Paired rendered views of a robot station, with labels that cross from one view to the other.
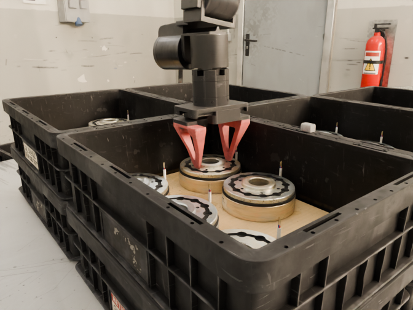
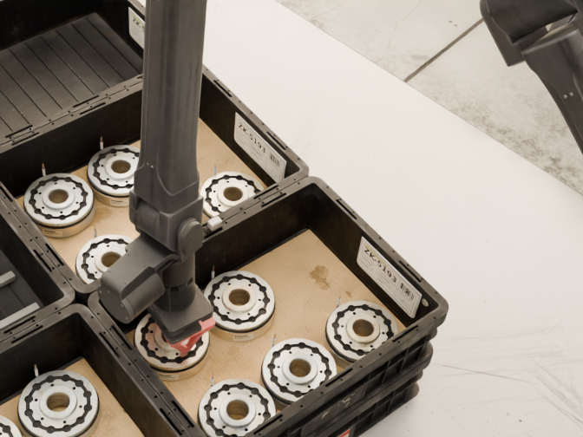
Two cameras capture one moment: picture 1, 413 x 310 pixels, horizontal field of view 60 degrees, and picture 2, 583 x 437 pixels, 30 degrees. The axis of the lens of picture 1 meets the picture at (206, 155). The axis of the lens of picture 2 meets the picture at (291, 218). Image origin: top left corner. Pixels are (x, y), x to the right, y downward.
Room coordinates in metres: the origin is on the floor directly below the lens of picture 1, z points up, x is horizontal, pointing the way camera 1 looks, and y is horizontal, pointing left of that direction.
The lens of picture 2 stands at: (0.51, 0.82, 2.11)
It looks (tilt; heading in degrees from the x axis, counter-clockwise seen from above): 50 degrees down; 264
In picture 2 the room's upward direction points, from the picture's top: 8 degrees clockwise
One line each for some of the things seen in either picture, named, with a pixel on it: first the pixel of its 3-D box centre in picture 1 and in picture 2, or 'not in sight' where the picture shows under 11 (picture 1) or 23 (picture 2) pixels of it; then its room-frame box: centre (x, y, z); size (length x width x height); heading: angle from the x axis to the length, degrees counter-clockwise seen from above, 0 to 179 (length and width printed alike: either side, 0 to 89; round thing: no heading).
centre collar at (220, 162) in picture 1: (210, 162); (172, 335); (0.56, -0.01, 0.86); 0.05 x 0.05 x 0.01
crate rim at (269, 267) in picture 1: (223, 155); (270, 308); (0.43, -0.02, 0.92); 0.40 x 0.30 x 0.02; 38
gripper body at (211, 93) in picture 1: (211, 91); (173, 284); (0.56, -0.01, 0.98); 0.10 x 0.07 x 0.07; 124
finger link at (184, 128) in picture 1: (203, 138); (180, 324); (0.55, 0.01, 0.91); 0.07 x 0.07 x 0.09; 34
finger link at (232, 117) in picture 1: (221, 135); not in sight; (0.57, -0.02, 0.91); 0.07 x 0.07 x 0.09; 34
